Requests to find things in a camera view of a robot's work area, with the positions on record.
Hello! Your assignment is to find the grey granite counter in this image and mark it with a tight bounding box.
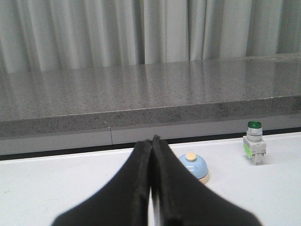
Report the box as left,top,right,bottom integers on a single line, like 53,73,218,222
0,53,301,155

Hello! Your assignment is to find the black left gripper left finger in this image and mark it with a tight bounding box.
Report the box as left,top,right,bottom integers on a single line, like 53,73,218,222
53,140,151,226

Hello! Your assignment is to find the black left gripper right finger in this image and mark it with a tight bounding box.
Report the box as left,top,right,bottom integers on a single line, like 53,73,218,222
152,135,261,226

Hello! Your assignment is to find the grey curtain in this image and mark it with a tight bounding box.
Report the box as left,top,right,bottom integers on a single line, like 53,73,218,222
0,0,301,73

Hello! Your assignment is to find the green pilot light switch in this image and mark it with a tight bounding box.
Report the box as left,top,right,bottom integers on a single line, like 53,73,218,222
243,121,267,165

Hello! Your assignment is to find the blue call bell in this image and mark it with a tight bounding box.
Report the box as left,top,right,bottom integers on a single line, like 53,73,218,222
179,153,209,185

